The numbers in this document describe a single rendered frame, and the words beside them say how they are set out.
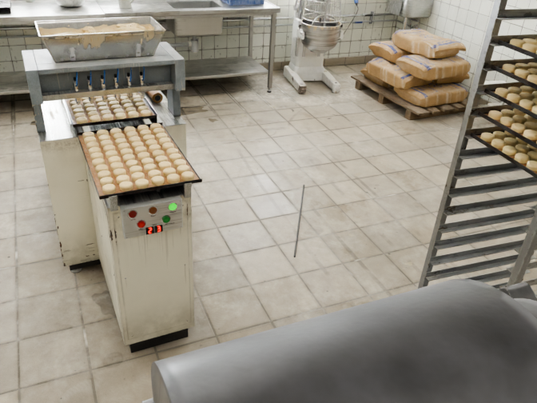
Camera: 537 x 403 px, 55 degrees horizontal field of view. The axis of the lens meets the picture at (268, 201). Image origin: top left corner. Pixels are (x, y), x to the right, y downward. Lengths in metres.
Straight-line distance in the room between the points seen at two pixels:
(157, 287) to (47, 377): 0.64
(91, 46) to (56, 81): 0.24
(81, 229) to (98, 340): 0.61
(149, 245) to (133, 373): 0.64
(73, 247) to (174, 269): 0.83
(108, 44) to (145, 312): 1.24
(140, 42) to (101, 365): 1.52
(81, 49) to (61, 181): 0.66
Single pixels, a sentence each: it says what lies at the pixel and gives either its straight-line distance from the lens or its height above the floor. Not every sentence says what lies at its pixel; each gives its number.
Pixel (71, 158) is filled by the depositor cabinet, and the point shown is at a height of 0.73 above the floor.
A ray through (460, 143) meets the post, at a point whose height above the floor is 1.09.
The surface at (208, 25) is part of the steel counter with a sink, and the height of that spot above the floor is 0.72.
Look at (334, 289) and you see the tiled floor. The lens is 2.99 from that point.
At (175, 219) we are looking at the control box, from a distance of 2.15.
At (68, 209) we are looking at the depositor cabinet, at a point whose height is 0.44.
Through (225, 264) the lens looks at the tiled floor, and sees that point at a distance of 3.10.
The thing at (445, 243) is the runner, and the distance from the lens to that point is 2.48.
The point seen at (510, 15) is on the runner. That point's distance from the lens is 2.11.
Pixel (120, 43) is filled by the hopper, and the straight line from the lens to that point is 2.63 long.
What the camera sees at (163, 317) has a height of 0.20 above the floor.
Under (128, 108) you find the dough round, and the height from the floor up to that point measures 0.92.
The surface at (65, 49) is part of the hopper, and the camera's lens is 2.61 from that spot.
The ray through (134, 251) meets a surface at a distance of 2.22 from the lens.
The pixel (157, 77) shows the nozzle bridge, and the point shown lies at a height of 1.07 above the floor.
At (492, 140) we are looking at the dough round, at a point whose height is 1.15.
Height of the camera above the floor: 1.93
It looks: 32 degrees down
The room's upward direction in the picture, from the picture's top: 4 degrees clockwise
